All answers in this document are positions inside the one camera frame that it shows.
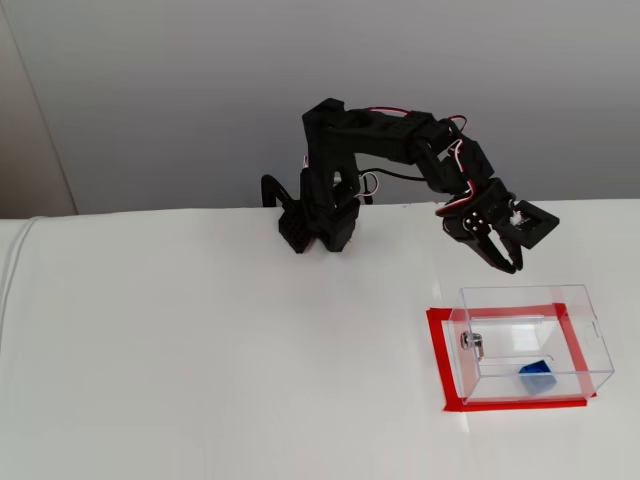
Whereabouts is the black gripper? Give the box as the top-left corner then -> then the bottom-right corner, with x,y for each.
441,178 -> 525,276

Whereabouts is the blue lego brick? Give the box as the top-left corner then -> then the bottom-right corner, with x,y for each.
517,358 -> 557,396

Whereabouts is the transparent plastic box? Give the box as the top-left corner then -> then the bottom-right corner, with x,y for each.
448,283 -> 616,406

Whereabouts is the silver cam lock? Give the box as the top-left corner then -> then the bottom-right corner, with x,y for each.
458,330 -> 487,362

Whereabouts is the red tape outline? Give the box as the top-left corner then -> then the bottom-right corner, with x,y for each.
425,302 -> 599,414

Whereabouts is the black table clamp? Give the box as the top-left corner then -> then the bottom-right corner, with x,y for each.
259,173 -> 296,214

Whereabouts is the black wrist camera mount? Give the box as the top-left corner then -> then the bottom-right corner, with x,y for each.
502,198 -> 561,250

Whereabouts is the red white wrist wire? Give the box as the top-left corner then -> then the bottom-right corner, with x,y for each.
434,115 -> 484,217

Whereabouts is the black camera cable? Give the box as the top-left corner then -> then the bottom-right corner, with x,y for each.
369,168 -> 429,182

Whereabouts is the red white base wire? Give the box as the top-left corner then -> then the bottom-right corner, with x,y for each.
357,171 -> 382,200

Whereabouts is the red white forearm wire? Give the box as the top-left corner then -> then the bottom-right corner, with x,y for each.
363,104 -> 417,120

